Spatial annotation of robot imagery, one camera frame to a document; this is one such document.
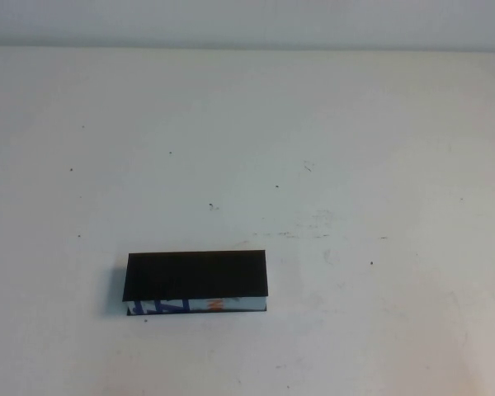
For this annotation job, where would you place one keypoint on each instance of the black glasses case printed side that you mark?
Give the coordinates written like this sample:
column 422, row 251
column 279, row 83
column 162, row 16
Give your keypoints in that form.
column 198, row 274

